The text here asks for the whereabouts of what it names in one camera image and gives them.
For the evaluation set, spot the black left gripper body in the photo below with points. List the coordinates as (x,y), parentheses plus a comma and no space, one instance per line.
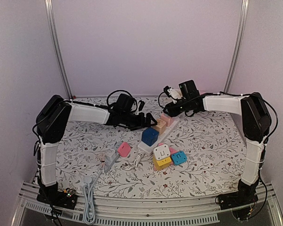
(130,121)

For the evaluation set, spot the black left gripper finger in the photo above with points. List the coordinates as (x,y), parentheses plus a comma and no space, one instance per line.
(137,126)
(149,119)

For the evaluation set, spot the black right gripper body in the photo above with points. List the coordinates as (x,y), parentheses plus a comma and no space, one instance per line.
(185,105)

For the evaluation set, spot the pink cube socket adapter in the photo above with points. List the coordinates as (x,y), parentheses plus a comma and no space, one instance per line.
(169,120)

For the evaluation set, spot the beige dragon cube adapter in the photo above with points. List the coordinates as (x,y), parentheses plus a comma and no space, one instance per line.
(161,126)

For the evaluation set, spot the dark blue cube adapter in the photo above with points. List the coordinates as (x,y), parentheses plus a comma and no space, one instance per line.
(149,136)

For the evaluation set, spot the white power strip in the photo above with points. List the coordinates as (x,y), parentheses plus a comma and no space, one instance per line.
(162,135)

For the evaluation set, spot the white square adapter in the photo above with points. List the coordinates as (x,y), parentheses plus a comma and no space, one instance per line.
(161,152)

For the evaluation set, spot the yellow square adapter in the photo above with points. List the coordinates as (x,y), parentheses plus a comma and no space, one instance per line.
(161,164)

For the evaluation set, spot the cyan square adapter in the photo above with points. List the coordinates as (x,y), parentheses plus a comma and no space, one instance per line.
(179,157)

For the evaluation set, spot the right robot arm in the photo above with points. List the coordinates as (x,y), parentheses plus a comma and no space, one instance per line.
(252,108)

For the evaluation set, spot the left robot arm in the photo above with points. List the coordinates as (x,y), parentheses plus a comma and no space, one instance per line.
(51,123)

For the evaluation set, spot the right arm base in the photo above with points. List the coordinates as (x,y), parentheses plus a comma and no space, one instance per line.
(245,200)

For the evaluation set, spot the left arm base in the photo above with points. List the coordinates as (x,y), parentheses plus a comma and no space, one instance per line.
(51,195)

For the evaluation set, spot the pink triangular socket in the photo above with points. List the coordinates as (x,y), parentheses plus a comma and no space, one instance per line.
(172,150)

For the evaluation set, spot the pink square charger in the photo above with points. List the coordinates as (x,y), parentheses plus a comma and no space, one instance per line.
(124,149)

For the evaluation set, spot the white phone charger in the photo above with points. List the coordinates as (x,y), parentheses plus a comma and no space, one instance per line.
(110,155)

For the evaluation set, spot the grey small power strip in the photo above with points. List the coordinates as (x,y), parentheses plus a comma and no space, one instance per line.
(108,164)

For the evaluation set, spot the floral tablecloth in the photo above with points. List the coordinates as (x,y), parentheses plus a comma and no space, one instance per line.
(124,164)

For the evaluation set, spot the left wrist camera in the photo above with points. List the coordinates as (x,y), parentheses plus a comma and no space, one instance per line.
(141,105)

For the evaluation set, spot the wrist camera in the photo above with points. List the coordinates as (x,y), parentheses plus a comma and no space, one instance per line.
(141,105)
(172,93)

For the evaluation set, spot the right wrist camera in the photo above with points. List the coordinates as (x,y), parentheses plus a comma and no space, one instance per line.
(172,93)

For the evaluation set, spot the right aluminium frame post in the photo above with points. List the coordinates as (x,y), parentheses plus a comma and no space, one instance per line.
(238,44)

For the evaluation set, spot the aluminium frame post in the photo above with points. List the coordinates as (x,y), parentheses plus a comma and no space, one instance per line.
(57,49)
(238,44)

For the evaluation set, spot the front aluminium rail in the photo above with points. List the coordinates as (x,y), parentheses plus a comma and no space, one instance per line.
(187,211)

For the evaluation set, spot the left aluminium frame post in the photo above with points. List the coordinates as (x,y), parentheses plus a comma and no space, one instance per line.
(57,49)

